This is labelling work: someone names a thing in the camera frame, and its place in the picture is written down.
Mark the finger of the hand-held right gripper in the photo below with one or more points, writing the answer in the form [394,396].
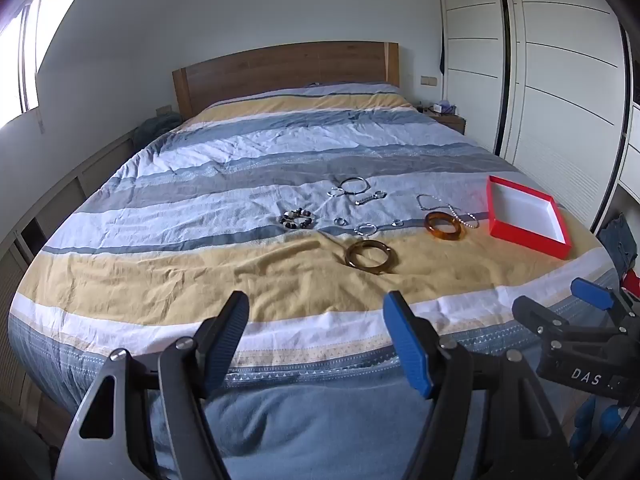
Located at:
[590,292]
[537,312]

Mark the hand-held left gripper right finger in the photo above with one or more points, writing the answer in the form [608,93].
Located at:
[405,340]

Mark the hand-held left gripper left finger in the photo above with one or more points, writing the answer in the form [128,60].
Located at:
[230,330]

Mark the dark brown bangle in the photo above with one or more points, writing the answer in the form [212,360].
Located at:
[350,260]

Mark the red jewelry box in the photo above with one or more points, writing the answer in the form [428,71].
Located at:
[525,212]

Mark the amber bangle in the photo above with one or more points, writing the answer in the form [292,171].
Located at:
[430,227]

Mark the person's right hand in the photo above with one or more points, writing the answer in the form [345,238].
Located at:
[611,419]

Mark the red object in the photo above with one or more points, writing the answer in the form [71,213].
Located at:
[633,281]

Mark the folded jeans pile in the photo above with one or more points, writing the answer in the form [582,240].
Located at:
[620,240]

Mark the large silver bangle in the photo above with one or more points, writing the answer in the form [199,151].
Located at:
[344,186]

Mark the bed with striped duvet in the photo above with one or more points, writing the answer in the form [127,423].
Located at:
[250,160]

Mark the wooden nightstand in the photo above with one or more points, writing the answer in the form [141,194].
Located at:
[452,122]

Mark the white wardrobe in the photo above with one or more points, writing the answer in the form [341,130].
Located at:
[550,85]

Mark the blue cloth pile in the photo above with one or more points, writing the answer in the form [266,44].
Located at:
[155,129]

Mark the low white cabinet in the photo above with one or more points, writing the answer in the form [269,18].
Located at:
[60,190]

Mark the small white device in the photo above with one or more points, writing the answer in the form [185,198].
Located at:
[440,108]

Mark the wooden headboard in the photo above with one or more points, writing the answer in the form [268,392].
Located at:
[280,70]

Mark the window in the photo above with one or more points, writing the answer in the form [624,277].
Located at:
[27,60]

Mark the wall outlet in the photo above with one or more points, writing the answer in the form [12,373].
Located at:
[163,109]

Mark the beige light switch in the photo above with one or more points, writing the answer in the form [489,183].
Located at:
[429,80]

